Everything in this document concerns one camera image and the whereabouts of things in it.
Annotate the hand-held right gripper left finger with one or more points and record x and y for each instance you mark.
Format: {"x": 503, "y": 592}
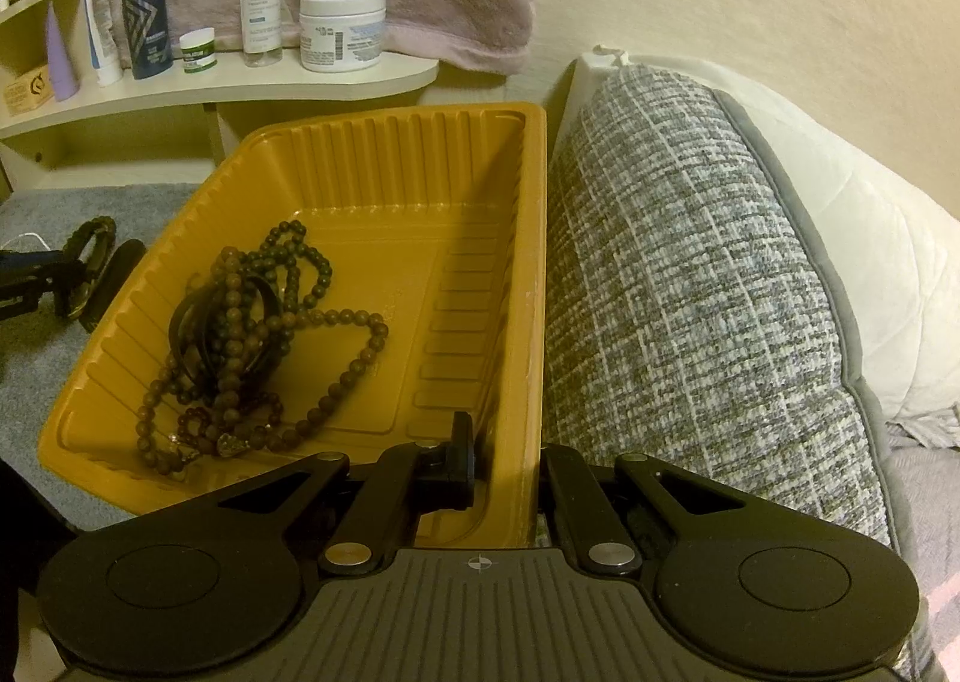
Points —
{"x": 459, "y": 472}

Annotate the black wristwatch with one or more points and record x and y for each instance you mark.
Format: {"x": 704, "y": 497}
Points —
{"x": 187, "y": 322}

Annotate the white quilted pillow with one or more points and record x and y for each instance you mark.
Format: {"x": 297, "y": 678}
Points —
{"x": 900, "y": 239}

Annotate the small wooden box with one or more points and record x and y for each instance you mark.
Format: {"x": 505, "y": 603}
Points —
{"x": 26, "y": 93}

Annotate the purple cone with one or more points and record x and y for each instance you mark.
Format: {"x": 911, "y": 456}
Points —
{"x": 61, "y": 71}

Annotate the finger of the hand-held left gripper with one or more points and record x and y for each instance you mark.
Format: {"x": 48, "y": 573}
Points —
{"x": 15, "y": 307}
{"x": 34, "y": 266}

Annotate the white squeeze tube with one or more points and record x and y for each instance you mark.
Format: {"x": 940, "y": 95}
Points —
{"x": 101, "y": 22}

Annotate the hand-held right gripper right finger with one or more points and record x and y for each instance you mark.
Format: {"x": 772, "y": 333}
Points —
{"x": 562, "y": 487}

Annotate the grey woven pillow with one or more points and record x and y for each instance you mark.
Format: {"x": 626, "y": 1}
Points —
{"x": 690, "y": 292}

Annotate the light bed sheet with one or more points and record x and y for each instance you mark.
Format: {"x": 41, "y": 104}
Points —
{"x": 926, "y": 517}

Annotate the yellow plastic tray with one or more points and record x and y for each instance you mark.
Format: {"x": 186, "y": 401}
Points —
{"x": 420, "y": 217}

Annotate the cream shelf unit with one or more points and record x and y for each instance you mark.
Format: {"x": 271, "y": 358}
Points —
{"x": 247, "y": 90}

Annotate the dark blue spray bottle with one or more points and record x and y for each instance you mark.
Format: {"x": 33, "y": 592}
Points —
{"x": 145, "y": 22}

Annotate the brown beaded strand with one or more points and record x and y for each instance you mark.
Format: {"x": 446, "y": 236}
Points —
{"x": 352, "y": 314}

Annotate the white cream jar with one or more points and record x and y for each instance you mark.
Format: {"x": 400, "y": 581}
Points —
{"x": 341, "y": 37}

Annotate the black oblong case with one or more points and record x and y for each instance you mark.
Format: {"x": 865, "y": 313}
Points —
{"x": 116, "y": 281}

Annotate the small green label jar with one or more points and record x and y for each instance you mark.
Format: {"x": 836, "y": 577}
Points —
{"x": 199, "y": 54}

